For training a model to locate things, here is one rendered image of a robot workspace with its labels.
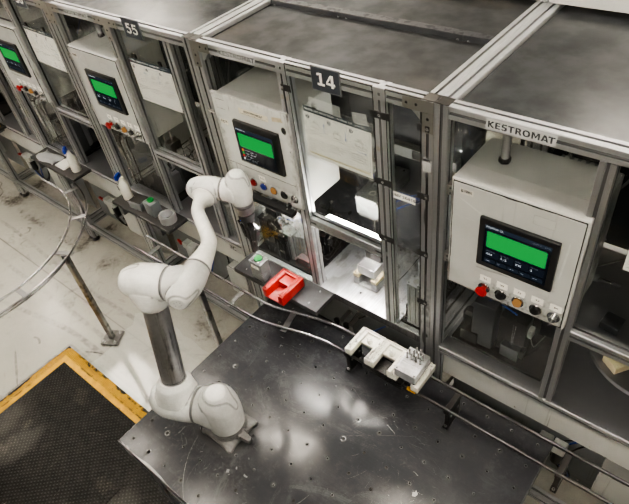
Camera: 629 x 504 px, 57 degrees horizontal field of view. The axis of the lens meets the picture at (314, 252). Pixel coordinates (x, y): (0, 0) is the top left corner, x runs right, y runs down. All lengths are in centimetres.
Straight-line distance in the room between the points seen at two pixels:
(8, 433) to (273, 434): 192
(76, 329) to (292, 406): 211
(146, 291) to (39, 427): 192
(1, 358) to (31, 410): 57
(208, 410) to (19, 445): 173
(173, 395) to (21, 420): 170
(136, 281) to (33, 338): 235
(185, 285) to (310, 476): 94
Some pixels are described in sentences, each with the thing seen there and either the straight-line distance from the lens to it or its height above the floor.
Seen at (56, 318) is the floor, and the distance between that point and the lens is 449.
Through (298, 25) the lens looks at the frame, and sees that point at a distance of 241.
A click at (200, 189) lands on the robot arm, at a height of 149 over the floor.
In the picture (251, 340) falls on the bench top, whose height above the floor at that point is 68.
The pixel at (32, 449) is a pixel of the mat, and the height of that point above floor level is 1.
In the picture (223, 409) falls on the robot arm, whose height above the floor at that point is 92.
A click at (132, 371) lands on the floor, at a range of 390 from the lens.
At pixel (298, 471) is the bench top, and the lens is 248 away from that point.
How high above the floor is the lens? 289
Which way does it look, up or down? 43 degrees down
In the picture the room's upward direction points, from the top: 10 degrees counter-clockwise
